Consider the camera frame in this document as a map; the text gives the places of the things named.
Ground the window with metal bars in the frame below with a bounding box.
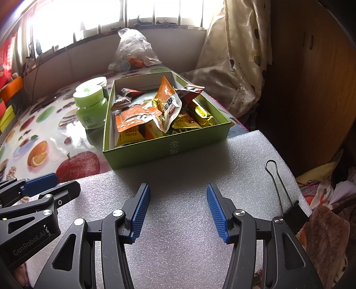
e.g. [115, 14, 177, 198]
[0, 0, 226, 56]

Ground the fruit print tablecloth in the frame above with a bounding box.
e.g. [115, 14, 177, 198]
[0, 65, 248, 195]

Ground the clear jar white lid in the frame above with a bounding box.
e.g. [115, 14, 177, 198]
[83, 77, 107, 88]

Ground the green yellow box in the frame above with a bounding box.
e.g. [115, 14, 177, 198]
[0, 105, 14, 131]

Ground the clear plastic bag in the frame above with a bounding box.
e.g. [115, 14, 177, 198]
[108, 28, 163, 73]

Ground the black phone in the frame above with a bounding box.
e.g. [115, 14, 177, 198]
[29, 93, 66, 112]

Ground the dark red snack packet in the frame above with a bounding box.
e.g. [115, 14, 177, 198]
[111, 97, 132, 112]

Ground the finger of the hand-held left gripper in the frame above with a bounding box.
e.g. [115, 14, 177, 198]
[0, 180, 82, 221]
[0, 172, 59, 207]

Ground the small gold snack packet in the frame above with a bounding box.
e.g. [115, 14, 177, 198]
[143, 122, 167, 141]

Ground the orange box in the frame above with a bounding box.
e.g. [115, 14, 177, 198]
[0, 76, 24, 98]

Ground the black binder clip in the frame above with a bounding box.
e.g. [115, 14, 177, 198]
[265, 160, 310, 234]

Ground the cream printed curtain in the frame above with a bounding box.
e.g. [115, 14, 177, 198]
[181, 0, 271, 132]

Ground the red snack bag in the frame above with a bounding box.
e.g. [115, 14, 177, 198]
[0, 39, 16, 78]

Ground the yellow orange snack packet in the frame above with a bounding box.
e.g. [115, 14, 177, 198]
[170, 110, 202, 131]

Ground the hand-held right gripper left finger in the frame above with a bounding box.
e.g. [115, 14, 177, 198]
[36, 183, 151, 289]

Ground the brown fuzzy cloth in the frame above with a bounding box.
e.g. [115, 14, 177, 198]
[296, 206, 351, 282]

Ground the green cardboard box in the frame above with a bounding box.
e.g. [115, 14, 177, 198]
[102, 71, 232, 169]

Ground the green jar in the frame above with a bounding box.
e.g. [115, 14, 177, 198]
[73, 83, 109, 130]

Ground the white foam sheet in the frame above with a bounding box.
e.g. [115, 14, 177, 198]
[26, 130, 312, 289]

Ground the wooden cabinet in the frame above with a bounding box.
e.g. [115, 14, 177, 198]
[261, 0, 356, 178]

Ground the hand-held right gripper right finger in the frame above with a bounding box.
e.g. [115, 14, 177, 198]
[206, 183, 324, 289]

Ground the colourful printed blanket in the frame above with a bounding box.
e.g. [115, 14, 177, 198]
[295, 156, 356, 212]

